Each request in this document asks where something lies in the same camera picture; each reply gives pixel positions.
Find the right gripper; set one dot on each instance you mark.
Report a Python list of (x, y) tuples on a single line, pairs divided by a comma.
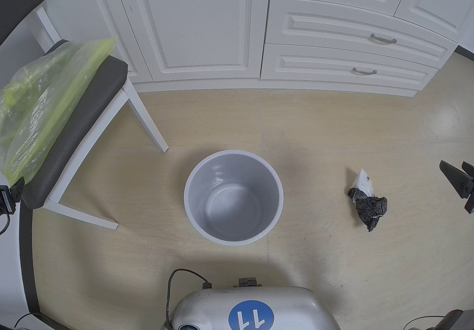
[(470, 204)]

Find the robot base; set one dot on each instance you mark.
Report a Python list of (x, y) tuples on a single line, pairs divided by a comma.
[(251, 308)]

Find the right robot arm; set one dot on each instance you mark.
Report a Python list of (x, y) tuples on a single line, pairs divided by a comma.
[(457, 321)]

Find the white trash bin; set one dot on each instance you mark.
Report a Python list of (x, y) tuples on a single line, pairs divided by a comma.
[(229, 180)]

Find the yellow-green plastic bag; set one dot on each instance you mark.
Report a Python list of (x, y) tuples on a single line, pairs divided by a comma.
[(40, 106)]

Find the crumpled black and white wrapper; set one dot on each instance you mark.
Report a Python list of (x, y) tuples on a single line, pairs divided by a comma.
[(368, 206)]

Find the white wardrobe with drawers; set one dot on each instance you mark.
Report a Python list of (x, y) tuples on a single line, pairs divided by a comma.
[(207, 13)]

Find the white chair dark grey seat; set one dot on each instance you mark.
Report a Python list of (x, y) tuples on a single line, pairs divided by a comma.
[(92, 99)]

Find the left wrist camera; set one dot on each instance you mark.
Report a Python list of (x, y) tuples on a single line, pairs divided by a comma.
[(8, 198)]

